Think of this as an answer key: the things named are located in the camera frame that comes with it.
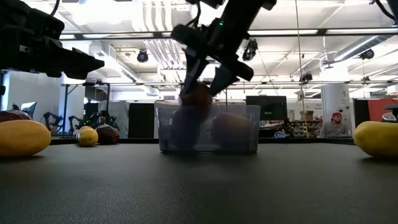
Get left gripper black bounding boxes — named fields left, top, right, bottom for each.
left=0, top=37, right=105, bottom=80

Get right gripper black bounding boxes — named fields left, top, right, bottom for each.
left=179, top=30, right=255, bottom=97

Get red bell pepper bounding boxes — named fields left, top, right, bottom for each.
left=180, top=81, right=214, bottom=109

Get red and yellow apple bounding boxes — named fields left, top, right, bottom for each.
left=210, top=112, right=252, bottom=149

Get large yellow mango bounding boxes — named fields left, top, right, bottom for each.
left=0, top=119, right=52, bottom=157

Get black rectangular box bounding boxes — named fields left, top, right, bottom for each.
left=84, top=102, right=99, bottom=121

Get white LED light strip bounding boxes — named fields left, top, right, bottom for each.
left=82, top=33, right=155, bottom=39
left=248, top=29, right=318, bottom=36
left=326, top=28, right=398, bottom=35

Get person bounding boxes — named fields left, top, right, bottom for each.
left=319, top=111, right=351, bottom=139
left=97, top=110, right=112, bottom=126

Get clear plastic bin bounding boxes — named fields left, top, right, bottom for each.
left=154, top=104, right=261, bottom=154

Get white ceiling pipes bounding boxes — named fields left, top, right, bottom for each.
left=133, top=0, right=189, bottom=71

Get tilted grey monitor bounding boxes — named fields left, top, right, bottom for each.
left=20, top=101, right=37, bottom=119

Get black monitor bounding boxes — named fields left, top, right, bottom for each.
left=245, top=95, right=289, bottom=121

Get black partition panel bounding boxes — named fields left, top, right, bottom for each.
left=353, top=98, right=370, bottom=128
left=127, top=103, right=155, bottom=139

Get brown cardboard box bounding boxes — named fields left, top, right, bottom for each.
left=300, top=110, right=315, bottom=123

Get black table mat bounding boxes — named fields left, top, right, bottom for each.
left=0, top=142, right=398, bottom=224

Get white round pillar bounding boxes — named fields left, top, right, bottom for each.
left=321, top=83, right=353, bottom=138

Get red partition panel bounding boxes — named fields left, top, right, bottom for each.
left=368, top=98, right=398, bottom=123

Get large yellow fruit right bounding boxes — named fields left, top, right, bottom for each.
left=353, top=121, right=398, bottom=159

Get black and grey machine part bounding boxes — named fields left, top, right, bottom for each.
left=382, top=104, right=398, bottom=124

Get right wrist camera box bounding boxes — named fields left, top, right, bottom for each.
left=170, top=24, right=206, bottom=48

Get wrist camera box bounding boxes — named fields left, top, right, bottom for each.
left=0, top=0, right=65, bottom=40
left=170, top=24, right=206, bottom=48

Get black overhead rig camera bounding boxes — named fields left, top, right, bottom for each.
left=241, top=38, right=259, bottom=62

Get black background rig frame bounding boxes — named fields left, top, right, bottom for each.
left=60, top=80, right=398, bottom=138

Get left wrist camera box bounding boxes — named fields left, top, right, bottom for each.
left=0, top=0, right=65, bottom=40

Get thin hanging cord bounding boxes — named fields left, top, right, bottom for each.
left=294, top=0, right=310, bottom=138

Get black overhead frame bar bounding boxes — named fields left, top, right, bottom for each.
left=58, top=27, right=398, bottom=40

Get silver ventilation duct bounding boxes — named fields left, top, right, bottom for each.
left=333, top=34, right=394, bottom=62

